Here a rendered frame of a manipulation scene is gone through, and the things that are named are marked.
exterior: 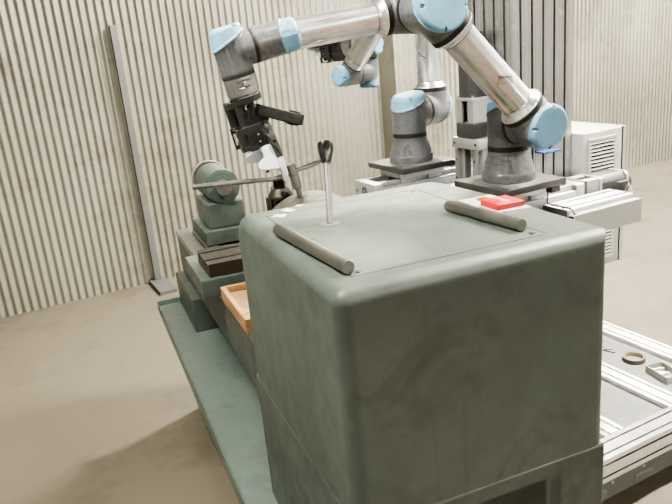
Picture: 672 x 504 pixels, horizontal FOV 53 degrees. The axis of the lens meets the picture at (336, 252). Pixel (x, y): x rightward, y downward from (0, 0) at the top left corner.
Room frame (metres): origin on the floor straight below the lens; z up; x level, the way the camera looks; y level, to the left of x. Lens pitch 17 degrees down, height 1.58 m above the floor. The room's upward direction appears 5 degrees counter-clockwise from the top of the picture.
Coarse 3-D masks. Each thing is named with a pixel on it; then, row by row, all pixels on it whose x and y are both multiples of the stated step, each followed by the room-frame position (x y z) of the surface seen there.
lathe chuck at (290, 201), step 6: (306, 192) 1.62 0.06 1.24; (312, 192) 1.62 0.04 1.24; (318, 192) 1.62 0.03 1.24; (324, 192) 1.62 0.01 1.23; (288, 198) 1.61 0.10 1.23; (294, 198) 1.60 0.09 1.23; (306, 198) 1.57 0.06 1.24; (312, 198) 1.56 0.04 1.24; (282, 204) 1.59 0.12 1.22; (288, 204) 1.57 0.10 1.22; (294, 204) 1.55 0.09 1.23
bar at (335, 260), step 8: (280, 224) 1.19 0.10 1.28; (280, 232) 1.15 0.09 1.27; (288, 232) 1.13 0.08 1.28; (296, 232) 1.12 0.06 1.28; (288, 240) 1.12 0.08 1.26; (296, 240) 1.09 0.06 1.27; (304, 240) 1.07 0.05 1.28; (312, 240) 1.07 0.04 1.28; (304, 248) 1.06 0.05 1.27; (312, 248) 1.03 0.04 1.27; (320, 248) 1.02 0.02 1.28; (320, 256) 1.00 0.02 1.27; (328, 256) 0.98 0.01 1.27; (336, 256) 0.97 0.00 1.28; (328, 264) 0.98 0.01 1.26; (336, 264) 0.95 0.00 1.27; (344, 264) 0.94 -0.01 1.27; (352, 264) 0.94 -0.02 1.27; (344, 272) 0.94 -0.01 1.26
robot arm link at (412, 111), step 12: (396, 96) 2.34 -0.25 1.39; (408, 96) 2.30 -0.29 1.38; (420, 96) 2.31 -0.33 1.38; (396, 108) 2.31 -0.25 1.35; (408, 108) 2.29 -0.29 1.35; (420, 108) 2.30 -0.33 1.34; (432, 108) 2.35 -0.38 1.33; (396, 120) 2.31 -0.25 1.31; (408, 120) 2.29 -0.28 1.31; (420, 120) 2.30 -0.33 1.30; (396, 132) 2.32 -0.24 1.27; (408, 132) 2.29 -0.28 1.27; (420, 132) 2.30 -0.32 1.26
